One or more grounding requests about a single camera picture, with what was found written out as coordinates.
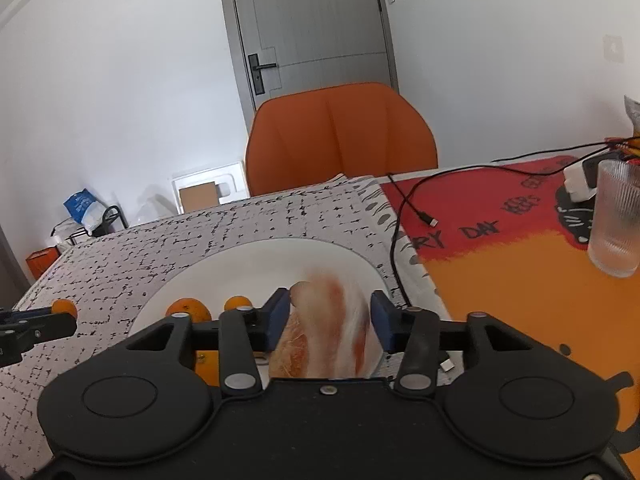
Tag white power adapter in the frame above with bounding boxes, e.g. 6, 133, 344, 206
564, 157, 609, 200

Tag ribbed clear glass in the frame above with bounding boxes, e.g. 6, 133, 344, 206
587, 160, 640, 278

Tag white framed cardboard box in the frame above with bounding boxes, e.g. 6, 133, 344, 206
171, 161, 249, 213

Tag grey patterned tablecloth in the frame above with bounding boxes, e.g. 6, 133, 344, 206
0, 175, 451, 480

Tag orange chair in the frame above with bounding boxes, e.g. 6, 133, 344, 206
244, 83, 439, 196

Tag white ceramic plate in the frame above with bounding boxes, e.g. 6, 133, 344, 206
127, 238, 398, 381

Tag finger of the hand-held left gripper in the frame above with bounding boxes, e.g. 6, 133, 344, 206
0, 308, 78, 348

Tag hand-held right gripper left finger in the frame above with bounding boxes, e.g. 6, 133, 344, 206
125, 287, 292, 398

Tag plain grey door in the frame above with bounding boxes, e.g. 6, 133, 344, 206
0, 225, 31, 306

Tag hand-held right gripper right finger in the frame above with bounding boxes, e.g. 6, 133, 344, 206
371, 290, 538, 398

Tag black cable with white plug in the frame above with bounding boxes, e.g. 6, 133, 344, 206
386, 172, 457, 374

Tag brown cardboard piece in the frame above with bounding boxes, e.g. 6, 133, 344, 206
179, 183, 221, 212

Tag white wall socket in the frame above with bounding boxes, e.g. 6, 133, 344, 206
602, 35, 625, 63

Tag large pink pomelo segment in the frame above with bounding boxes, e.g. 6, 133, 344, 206
290, 270, 373, 381

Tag grey door with handle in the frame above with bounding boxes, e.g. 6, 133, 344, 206
216, 0, 401, 133

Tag black door handle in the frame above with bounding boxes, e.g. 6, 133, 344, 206
247, 53, 278, 96

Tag orange cardboard box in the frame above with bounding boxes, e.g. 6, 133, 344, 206
26, 247, 61, 281

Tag black wire rack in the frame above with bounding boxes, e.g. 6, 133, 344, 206
65, 205, 126, 247

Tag red and yellow wires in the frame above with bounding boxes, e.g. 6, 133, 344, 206
602, 136, 640, 167

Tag clear plastic bag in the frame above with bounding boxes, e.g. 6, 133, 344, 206
131, 186, 173, 226

